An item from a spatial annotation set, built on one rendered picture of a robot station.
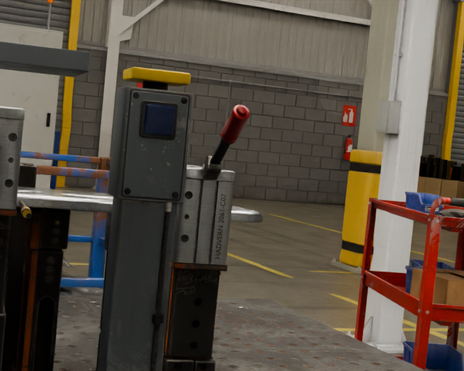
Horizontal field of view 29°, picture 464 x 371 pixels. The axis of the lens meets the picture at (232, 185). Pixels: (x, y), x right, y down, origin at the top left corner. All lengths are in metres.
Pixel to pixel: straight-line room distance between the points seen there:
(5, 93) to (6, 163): 8.20
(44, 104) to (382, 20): 3.44
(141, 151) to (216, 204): 0.21
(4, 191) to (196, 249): 0.24
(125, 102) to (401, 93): 4.27
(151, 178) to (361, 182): 7.42
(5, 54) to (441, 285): 2.60
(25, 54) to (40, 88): 8.46
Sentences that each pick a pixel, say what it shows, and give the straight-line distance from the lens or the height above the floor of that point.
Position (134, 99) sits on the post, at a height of 1.13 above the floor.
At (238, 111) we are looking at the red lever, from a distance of 0.97.
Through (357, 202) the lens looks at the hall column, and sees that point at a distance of 8.32.
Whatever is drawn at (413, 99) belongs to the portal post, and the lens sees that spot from 5.14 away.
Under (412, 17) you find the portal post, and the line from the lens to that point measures 5.16.
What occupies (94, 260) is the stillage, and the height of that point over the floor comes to 0.45.
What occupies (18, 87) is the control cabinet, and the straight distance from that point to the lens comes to 9.27.
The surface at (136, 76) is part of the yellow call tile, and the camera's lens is 0.90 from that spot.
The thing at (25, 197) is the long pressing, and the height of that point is 1.00.
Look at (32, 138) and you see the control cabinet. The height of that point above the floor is 0.90.
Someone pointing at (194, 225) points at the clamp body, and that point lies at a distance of 1.08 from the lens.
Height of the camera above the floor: 1.10
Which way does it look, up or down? 3 degrees down
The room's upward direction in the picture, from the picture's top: 6 degrees clockwise
